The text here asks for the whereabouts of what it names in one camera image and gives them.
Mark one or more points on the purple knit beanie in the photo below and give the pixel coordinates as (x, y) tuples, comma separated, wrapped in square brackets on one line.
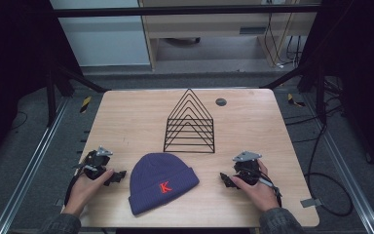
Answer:
[(161, 182)]

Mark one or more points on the grey metal bracket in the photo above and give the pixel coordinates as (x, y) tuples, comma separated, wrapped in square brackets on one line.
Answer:
[(311, 202)]

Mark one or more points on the black metal stand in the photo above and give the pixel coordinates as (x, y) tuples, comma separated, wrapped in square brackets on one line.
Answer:
[(308, 81), (56, 87)]

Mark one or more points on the black and yellow tape strip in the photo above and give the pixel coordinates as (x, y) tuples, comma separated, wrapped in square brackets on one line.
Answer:
[(85, 104), (293, 100)]

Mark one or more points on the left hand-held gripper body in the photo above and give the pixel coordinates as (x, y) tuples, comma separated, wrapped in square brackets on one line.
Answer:
[(94, 161)]

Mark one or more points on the person's right hand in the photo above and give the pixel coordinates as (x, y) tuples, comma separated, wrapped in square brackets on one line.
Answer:
[(259, 191)]

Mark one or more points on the wooden desk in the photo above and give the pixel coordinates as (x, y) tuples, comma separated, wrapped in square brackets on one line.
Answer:
[(136, 123)]

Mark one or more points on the white cabinet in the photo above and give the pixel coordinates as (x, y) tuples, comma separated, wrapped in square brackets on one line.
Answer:
[(105, 35)]

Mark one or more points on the person's left hand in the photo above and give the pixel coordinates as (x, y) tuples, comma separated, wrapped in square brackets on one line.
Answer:
[(86, 190)]

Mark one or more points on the aluminium rail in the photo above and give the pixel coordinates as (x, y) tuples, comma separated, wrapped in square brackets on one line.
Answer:
[(29, 169), (347, 165)]

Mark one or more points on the black metal frame bar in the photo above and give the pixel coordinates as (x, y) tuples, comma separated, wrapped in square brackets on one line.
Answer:
[(181, 11)]

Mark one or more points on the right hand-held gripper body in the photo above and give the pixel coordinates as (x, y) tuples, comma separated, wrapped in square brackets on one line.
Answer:
[(248, 167)]

